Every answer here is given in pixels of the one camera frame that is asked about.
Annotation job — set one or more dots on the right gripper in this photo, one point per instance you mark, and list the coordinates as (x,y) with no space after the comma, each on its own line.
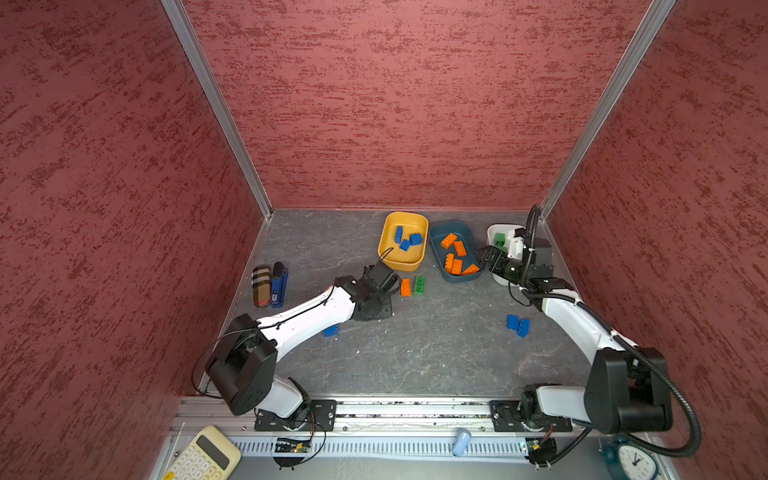
(498,257)

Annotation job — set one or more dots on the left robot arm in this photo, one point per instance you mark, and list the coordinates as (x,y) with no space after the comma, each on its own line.
(242,365)

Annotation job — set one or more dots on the yellow plastic bin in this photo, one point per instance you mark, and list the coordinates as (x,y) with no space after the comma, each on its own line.
(389,251)

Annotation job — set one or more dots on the light blue small cylinder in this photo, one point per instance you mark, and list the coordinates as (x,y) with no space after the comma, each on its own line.
(461,443)

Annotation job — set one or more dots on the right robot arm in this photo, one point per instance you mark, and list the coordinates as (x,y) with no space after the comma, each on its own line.
(621,395)

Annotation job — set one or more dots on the cream calculator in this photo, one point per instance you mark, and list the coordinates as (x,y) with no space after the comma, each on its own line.
(210,455)

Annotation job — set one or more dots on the teal plastic bin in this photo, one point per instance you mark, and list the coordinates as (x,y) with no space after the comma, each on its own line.
(471,263)

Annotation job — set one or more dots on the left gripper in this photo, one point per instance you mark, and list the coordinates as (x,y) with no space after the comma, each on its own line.
(386,310)

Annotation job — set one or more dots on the teal alarm clock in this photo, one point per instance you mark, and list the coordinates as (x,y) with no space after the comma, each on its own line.
(625,461)

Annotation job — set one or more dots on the plaid checkered pouch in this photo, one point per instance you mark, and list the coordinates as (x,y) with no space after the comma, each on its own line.
(261,284)

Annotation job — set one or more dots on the white slotted cable duct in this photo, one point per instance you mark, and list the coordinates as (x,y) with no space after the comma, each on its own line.
(480,449)

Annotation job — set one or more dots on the blue pen-like object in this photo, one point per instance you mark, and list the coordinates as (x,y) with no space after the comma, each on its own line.
(280,275)

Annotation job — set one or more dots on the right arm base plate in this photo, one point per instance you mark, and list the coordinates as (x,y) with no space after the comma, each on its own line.
(508,416)

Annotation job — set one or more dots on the white plastic bin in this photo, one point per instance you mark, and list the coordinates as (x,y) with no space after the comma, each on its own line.
(509,254)

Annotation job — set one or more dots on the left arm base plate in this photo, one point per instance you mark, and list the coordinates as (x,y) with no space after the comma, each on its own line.
(319,414)

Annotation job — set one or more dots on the orange small lego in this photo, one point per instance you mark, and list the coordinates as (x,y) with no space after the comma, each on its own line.
(456,267)

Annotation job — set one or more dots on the blue lego pair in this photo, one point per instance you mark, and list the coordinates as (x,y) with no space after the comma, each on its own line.
(521,326)

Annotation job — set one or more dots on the aluminium front rail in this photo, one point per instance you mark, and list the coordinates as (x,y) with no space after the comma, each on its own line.
(372,416)

